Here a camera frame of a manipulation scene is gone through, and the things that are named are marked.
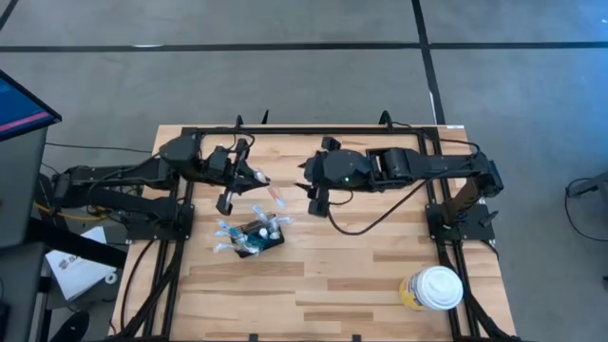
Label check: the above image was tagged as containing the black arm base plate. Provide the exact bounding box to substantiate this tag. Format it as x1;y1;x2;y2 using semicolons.
125;202;196;241
425;201;497;242

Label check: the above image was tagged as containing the black wire toothbrush caddy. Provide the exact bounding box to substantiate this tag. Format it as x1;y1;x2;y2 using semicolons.
230;213;287;259

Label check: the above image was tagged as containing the black oval object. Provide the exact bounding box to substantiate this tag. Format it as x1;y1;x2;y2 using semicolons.
50;310;92;342

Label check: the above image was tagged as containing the black power cable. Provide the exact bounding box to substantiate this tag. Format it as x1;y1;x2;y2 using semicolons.
119;239;158;333

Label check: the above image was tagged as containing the dark grey desk base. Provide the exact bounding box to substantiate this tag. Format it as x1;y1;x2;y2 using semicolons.
0;239;53;342

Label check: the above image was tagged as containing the slim yellow-headed toothbrush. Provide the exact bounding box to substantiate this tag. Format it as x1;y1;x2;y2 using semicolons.
254;168;288;210

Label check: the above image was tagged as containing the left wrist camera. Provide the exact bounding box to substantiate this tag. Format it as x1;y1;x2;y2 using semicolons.
208;144;230;176

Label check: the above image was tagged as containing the yellow cable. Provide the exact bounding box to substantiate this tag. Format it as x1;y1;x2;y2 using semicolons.
32;201;130;222

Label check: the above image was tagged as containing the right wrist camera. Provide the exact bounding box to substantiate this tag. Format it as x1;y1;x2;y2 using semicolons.
307;188;331;219

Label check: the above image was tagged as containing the Lysol wipes canister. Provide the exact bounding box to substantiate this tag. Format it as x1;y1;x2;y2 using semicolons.
398;265;465;313

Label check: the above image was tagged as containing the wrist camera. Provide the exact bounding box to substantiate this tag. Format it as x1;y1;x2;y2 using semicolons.
307;188;331;219
208;144;230;176

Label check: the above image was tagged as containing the blue screen monitor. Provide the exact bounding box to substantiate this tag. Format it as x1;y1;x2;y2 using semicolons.
0;69;64;143

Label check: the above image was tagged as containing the grey floor object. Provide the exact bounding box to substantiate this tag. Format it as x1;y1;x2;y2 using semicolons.
567;170;608;199

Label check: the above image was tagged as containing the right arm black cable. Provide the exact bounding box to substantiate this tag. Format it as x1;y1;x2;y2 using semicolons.
326;168;479;237

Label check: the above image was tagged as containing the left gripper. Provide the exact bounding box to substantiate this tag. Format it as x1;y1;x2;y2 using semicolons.
203;139;271;216

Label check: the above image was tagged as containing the black desk bar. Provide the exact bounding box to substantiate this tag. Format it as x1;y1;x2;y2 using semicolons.
26;217;128;270

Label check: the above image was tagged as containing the white booklet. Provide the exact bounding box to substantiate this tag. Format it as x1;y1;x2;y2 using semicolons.
45;225;118;302

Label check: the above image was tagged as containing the thin black frame cable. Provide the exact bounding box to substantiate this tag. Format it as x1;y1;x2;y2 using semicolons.
391;121;482;156

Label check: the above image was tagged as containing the thin black floor cable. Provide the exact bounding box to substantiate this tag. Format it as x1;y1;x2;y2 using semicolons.
45;141;153;156

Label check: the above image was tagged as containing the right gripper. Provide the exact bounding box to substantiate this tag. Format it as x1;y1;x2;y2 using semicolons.
293;136;344;200

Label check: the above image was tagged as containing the black looped floor cable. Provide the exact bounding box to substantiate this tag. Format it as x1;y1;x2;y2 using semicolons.
563;176;608;243

